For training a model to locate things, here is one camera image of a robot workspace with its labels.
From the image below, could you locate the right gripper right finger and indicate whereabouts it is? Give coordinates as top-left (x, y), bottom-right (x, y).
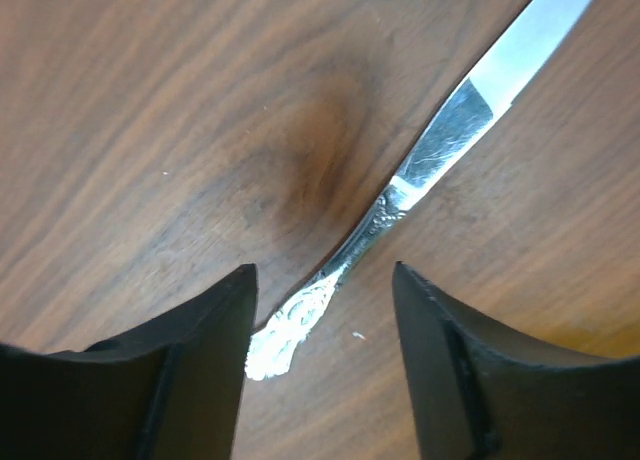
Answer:
top-left (392, 263), bottom-right (639, 459)

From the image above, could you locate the silver table knife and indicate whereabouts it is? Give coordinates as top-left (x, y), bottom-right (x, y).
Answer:
top-left (245, 0), bottom-right (593, 381)

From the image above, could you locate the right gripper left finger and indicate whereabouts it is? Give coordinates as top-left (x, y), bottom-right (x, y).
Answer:
top-left (1, 264), bottom-right (256, 459)

